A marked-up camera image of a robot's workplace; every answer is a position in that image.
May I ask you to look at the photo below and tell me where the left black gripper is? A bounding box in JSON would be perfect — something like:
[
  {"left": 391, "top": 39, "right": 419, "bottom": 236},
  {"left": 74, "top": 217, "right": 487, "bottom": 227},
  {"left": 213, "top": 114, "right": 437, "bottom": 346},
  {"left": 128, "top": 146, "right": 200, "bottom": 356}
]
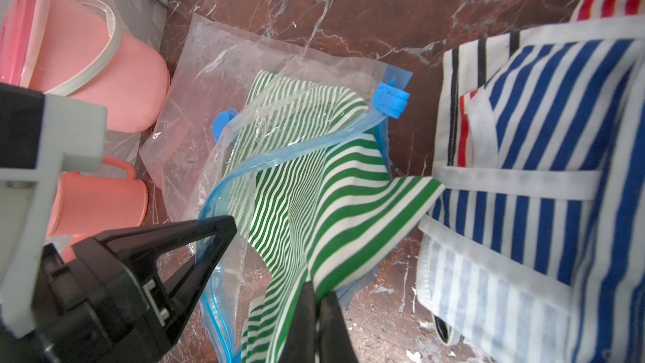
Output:
[{"left": 1, "top": 215, "right": 237, "bottom": 362}]

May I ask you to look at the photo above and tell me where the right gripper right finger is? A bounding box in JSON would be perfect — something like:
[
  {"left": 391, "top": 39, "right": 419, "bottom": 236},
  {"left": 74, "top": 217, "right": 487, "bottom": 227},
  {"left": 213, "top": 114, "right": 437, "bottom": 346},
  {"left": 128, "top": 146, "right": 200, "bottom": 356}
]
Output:
[{"left": 318, "top": 292, "right": 359, "bottom": 363}]

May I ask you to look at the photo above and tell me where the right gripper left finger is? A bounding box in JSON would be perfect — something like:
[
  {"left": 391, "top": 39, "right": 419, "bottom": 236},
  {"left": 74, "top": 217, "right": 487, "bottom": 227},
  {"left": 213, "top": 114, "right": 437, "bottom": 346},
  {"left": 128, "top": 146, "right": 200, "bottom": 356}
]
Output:
[{"left": 279, "top": 282, "right": 317, "bottom": 363}]

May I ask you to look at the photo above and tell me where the green white striped garment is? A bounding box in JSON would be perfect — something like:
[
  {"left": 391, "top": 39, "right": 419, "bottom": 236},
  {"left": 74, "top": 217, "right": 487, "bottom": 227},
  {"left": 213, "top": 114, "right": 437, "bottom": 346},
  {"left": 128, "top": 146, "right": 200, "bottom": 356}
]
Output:
[{"left": 226, "top": 72, "right": 444, "bottom": 362}]

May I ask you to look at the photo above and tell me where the clear plastic vacuum bag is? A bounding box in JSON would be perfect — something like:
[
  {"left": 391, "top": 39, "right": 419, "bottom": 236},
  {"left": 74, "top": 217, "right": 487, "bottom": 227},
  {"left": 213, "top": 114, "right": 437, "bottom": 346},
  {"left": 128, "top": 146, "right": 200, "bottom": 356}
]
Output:
[{"left": 140, "top": 15, "right": 412, "bottom": 362}]

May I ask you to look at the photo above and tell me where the blue white striped garment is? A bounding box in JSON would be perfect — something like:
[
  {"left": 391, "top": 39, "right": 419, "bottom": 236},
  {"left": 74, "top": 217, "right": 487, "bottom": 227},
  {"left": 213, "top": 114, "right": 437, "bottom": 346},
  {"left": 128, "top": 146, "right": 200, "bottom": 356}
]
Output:
[{"left": 417, "top": 16, "right": 644, "bottom": 362}]

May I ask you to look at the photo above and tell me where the blue zipper slider clip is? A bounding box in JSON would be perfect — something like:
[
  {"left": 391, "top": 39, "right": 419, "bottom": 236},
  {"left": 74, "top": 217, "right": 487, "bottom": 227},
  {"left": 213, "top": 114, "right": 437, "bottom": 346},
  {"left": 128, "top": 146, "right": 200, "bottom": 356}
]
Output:
[{"left": 371, "top": 82, "right": 410, "bottom": 119}]

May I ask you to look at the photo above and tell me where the black white striped garment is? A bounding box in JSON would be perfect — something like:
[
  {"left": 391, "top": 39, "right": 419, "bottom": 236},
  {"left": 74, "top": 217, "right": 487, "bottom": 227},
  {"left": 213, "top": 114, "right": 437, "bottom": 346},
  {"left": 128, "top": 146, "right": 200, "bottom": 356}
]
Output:
[{"left": 433, "top": 32, "right": 521, "bottom": 167}]

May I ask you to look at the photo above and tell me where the blue vacuum valve cap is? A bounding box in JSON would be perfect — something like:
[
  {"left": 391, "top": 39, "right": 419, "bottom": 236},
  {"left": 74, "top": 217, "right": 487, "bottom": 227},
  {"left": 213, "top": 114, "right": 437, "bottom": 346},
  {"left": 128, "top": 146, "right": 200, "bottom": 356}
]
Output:
[{"left": 212, "top": 109, "right": 238, "bottom": 142}]

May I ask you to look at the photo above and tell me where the pink watering can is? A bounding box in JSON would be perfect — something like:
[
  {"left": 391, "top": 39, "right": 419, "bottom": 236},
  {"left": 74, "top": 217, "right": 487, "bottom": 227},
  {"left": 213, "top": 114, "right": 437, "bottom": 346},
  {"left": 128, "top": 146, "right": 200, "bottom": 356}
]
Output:
[{"left": 47, "top": 156, "right": 148, "bottom": 245}]

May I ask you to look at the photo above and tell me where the pink bucket with lid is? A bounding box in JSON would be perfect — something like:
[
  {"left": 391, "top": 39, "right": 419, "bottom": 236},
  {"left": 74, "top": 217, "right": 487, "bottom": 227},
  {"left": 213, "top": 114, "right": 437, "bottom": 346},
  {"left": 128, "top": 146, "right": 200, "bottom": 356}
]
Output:
[{"left": 1, "top": 0, "right": 170, "bottom": 133}]

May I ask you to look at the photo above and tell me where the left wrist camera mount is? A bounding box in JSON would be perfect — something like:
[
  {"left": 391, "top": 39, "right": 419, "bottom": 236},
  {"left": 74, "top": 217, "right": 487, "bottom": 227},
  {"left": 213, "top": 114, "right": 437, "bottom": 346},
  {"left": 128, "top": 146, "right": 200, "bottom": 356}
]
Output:
[{"left": 1, "top": 83, "right": 107, "bottom": 339}]

